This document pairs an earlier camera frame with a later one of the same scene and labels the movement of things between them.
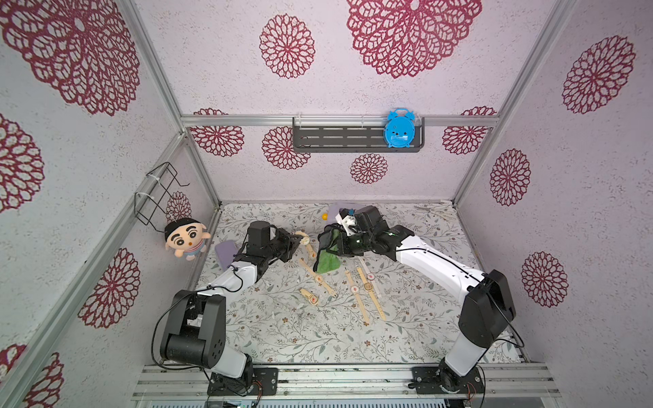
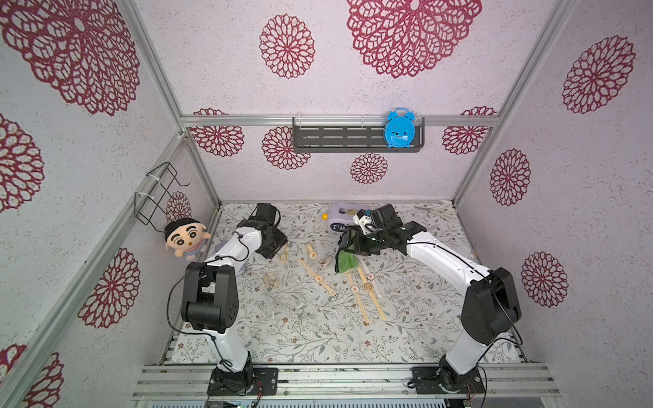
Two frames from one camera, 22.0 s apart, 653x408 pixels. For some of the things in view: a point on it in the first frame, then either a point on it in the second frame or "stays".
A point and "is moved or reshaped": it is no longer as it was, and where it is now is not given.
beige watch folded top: x=312 y=252 stays
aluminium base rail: x=345 y=382 stays
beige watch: x=312 y=298 to x=272 y=280
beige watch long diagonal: x=318 y=278 stays
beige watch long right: x=368 y=286 stays
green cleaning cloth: x=329 y=261 to x=348 y=260
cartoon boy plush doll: x=186 y=237 stays
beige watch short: x=304 y=240 is moved or reshaped
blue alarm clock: x=400 y=129 stays
